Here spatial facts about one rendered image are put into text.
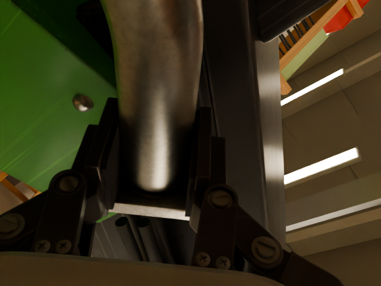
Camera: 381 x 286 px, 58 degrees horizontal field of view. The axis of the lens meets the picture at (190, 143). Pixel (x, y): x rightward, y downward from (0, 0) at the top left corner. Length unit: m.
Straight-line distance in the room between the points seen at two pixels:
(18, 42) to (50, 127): 0.05
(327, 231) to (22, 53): 4.53
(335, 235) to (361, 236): 0.28
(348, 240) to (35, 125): 4.59
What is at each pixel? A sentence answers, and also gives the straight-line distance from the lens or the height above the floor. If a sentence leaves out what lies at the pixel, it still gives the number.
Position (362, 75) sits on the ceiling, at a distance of 7.84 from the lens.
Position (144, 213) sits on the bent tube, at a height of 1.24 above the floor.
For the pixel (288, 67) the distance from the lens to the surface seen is 3.14.
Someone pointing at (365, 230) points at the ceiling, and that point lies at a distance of 4.60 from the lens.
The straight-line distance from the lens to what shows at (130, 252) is 0.27.
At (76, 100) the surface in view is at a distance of 0.19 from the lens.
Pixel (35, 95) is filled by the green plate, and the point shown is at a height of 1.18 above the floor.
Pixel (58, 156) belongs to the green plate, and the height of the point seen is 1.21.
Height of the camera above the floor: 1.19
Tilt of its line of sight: 18 degrees up
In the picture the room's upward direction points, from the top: 139 degrees clockwise
